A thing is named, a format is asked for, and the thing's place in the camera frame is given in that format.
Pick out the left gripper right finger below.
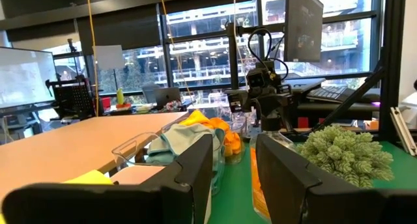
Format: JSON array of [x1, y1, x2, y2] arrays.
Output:
[[255, 133, 417, 224]]

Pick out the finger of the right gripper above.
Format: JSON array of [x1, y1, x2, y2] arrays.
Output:
[[227, 92, 244, 113]]

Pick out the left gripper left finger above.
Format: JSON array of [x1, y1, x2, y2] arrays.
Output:
[[1, 133, 215, 224]]

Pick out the teal microfiber towel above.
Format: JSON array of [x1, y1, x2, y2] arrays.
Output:
[[145, 145, 175, 165]]

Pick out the grey teal-edged microfiber towel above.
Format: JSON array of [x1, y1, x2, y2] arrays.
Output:
[[160, 122, 223, 160]]

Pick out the yellow microfiber towel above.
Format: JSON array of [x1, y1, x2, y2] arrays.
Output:
[[63, 169, 114, 186]]

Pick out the clear plastic basket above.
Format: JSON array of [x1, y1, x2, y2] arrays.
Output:
[[111, 121, 227, 196], [213, 111, 250, 166]]

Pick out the black monitor pole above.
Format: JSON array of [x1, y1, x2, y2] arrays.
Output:
[[225, 21, 240, 91]]

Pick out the green table mat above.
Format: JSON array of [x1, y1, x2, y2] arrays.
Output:
[[208, 141, 417, 224]]

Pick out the silver laptop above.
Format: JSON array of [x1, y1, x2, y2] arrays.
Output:
[[152, 86, 182, 108]]

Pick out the green patterned cloth ball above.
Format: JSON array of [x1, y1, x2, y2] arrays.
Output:
[[295, 124, 395, 189]]

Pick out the black laptop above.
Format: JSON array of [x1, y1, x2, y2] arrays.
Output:
[[291, 77, 381, 104]]

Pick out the black computer monitor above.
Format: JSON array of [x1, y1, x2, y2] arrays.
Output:
[[283, 0, 325, 64]]

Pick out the light wood desk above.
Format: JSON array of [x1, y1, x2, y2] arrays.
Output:
[[0, 111, 190, 202]]

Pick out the silver aluminium extrusions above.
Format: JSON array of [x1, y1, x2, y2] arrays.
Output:
[[390, 105, 417, 157]]

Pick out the white paper sheet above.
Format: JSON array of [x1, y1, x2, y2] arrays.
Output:
[[93, 44, 126, 71]]

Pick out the black pegboard cart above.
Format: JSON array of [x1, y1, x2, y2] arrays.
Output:
[[44, 74, 96, 120]]

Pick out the large white display screen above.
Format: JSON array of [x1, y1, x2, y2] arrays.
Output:
[[0, 46, 60, 117]]

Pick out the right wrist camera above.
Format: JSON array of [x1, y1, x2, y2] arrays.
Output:
[[246, 68, 266, 89]]

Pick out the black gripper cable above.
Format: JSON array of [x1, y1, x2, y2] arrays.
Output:
[[247, 27, 290, 82]]

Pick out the yellow hanging cord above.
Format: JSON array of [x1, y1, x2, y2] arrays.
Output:
[[158, 0, 196, 111], [85, 0, 100, 118]]

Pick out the black aluminium table frame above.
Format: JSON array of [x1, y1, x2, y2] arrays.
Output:
[[311, 0, 408, 143]]

